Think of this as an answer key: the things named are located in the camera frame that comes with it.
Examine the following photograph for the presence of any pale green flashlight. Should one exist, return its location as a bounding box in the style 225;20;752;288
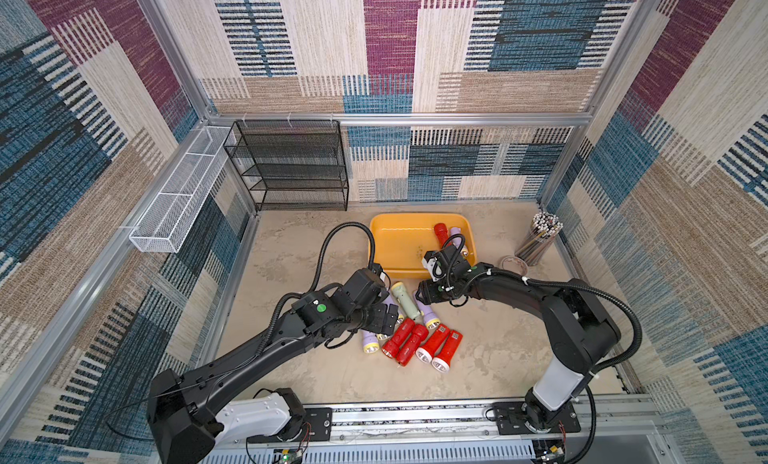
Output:
390;282;421;321

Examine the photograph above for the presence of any red flashlight white head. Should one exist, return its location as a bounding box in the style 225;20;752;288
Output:
415;324;450;364

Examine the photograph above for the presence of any yellow plastic storage tray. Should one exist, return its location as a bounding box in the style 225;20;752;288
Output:
369;213;478;280

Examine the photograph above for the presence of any white mesh wall basket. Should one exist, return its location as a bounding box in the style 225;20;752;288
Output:
129;127;229;254

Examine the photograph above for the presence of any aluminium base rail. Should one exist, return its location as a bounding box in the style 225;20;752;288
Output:
149;397;679;464

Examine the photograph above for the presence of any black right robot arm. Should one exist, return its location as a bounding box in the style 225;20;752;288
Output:
416;234;642;463

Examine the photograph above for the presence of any clear tape roll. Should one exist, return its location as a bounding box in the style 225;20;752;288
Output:
498;255;529;276

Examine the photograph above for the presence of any cup of pencils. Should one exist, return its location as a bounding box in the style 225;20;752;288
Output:
515;211;563;267

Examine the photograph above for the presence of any black wire shelf rack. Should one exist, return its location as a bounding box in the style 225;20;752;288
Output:
224;120;350;212

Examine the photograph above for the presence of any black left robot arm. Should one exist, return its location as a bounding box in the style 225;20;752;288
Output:
144;255;398;463

